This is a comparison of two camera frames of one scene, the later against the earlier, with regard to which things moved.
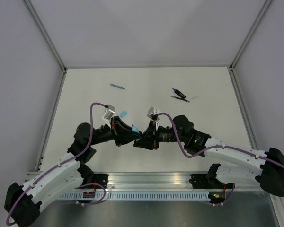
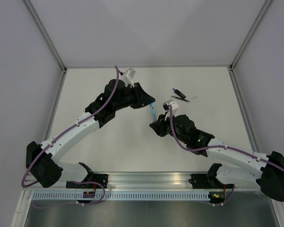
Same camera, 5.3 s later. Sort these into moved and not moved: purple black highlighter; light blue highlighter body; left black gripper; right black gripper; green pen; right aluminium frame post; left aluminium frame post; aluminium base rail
Moved: left black gripper; right black gripper; light blue highlighter body
Not moved: purple black highlighter; left aluminium frame post; aluminium base rail; right aluminium frame post; green pen
